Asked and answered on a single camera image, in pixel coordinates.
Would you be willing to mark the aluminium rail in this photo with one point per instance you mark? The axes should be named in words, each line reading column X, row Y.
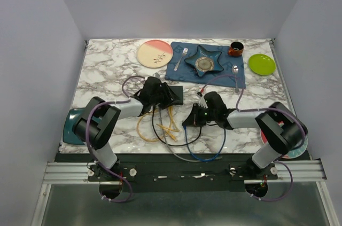
column 79, row 173

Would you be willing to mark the blue cloth placemat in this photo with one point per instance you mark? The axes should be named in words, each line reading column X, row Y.
column 186, row 73

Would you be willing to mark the silver spoon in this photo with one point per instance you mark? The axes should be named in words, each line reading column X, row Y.
column 235, row 71

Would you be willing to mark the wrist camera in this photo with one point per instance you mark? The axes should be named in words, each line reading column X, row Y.
column 202, row 102
column 157, row 75

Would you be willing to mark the silver fork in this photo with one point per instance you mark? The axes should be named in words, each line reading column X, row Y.
column 184, row 53

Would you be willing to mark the red teal patterned plate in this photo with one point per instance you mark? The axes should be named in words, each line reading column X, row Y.
column 298, row 151

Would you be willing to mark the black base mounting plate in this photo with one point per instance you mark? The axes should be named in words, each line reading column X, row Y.
column 167, row 173

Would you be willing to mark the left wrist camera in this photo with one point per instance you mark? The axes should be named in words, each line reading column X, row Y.
column 157, row 75

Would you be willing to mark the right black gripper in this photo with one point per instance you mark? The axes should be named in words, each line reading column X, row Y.
column 194, row 119

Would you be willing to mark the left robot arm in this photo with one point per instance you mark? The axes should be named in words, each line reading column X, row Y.
column 98, row 119

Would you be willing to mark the orange brown mug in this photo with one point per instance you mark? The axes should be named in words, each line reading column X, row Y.
column 236, row 49

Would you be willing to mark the pink cream round plate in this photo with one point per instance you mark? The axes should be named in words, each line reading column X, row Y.
column 154, row 53

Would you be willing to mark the dark grey network switch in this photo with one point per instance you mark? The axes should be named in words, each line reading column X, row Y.
column 178, row 90

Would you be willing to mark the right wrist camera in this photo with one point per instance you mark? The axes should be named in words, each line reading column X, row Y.
column 202, row 102

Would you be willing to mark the blue star shaped dish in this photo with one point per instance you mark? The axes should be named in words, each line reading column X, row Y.
column 204, row 61

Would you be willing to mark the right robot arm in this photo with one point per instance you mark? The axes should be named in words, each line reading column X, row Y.
column 283, row 130

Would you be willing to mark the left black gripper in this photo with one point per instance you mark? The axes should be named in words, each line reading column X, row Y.
column 169, row 92

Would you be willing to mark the green round plate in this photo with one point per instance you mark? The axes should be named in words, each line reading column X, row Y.
column 261, row 64

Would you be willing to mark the teal square plate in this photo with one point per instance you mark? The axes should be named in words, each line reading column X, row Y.
column 68, row 136

